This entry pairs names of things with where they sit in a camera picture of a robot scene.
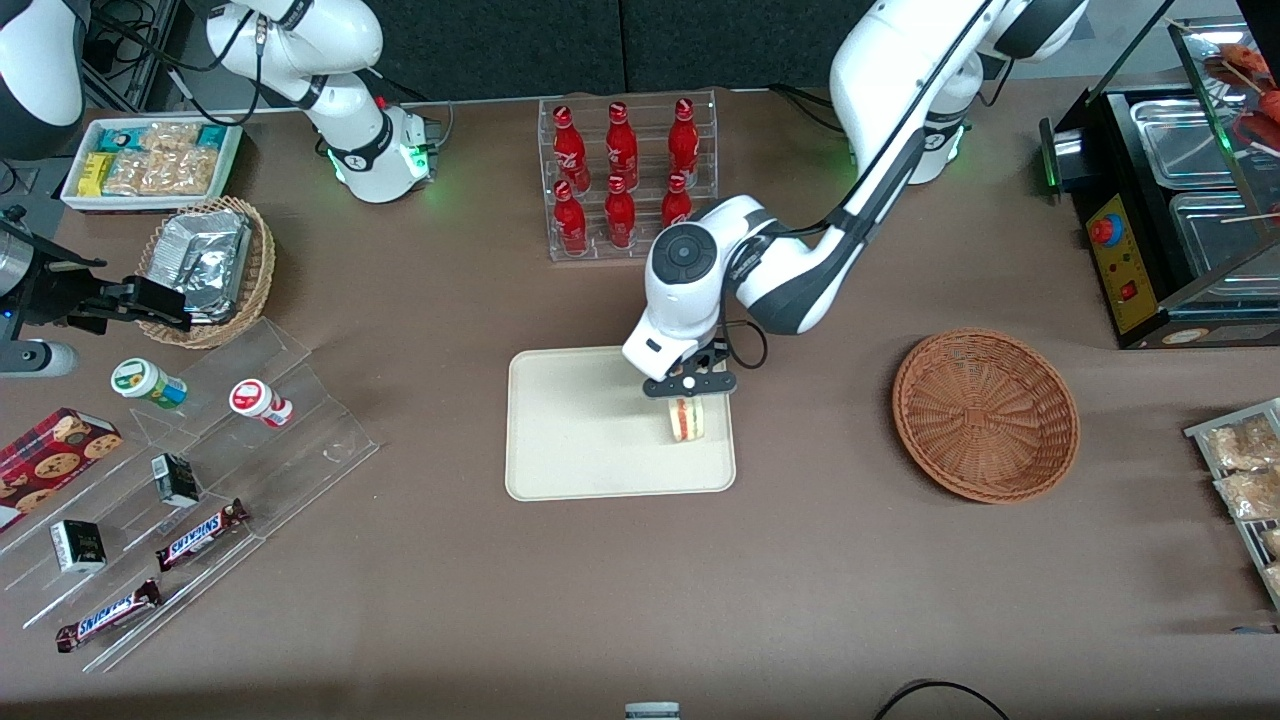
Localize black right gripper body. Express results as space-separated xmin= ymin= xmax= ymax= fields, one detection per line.
xmin=0 ymin=215 xmax=111 ymax=331

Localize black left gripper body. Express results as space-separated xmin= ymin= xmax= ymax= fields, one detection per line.
xmin=645 ymin=340 xmax=738 ymax=400

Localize light wicker basket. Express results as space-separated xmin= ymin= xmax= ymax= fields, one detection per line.
xmin=135 ymin=196 xmax=277 ymax=350

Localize cream plastic tray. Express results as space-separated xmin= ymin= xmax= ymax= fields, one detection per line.
xmin=505 ymin=341 xmax=738 ymax=502

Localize round brown wicker basket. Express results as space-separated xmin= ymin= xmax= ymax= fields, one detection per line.
xmin=892 ymin=328 xmax=1081 ymax=504

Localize grey snack tray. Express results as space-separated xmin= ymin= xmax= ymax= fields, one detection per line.
xmin=1185 ymin=398 xmax=1280 ymax=611

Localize silver foil pack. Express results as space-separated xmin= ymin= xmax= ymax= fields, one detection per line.
xmin=150 ymin=210 xmax=251 ymax=323

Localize green lid yogurt cup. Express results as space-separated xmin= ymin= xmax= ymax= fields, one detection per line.
xmin=110 ymin=358 xmax=188 ymax=411

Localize white rectangular snack bin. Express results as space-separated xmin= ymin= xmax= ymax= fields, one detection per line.
xmin=60 ymin=118 xmax=244 ymax=213

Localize clear rice cracker bag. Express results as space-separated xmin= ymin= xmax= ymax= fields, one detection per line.
xmin=105 ymin=122 xmax=216 ymax=196

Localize red lid yogurt cup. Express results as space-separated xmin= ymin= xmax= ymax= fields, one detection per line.
xmin=229 ymin=378 xmax=294 ymax=429

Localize red plaid cookie box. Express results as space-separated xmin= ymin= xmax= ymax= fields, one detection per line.
xmin=0 ymin=407 xmax=123 ymax=533

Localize small black carton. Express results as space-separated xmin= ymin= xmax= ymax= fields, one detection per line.
xmin=50 ymin=519 xmax=107 ymax=573
xmin=152 ymin=453 xmax=201 ymax=508

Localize clear acrylic stepped display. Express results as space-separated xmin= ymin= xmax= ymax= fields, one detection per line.
xmin=0 ymin=318 xmax=381 ymax=673

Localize Snickers chocolate bar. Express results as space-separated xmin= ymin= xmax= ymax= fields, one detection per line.
xmin=156 ymin=499 xmax=249 ymax=572
xmin=55 ymin=580 xmax=163 ymax=653

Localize clear acrylic bottle rack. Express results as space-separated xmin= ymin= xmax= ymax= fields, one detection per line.
xmin=538 ymin=90 xmax=719 ymax=263

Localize black food warmer case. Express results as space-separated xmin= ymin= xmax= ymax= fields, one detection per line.
xmin=1040 ymin=15 xmax=1280 ymax=351

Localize steel warmer pan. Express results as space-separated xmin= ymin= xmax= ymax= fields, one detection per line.
xmin=1128 ymin=95 xmax=1246 ymax=189

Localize clear bag of crackers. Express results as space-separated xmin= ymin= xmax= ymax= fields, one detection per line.
xmin=1215 ymin=468 xmax=1280 ymax=521
xmin=1205 ymin=415 xmax=1280 ymax=471

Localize black cable loop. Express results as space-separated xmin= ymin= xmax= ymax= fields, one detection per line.
xmin=875 ymin=680 xmax=1011 ymax=720

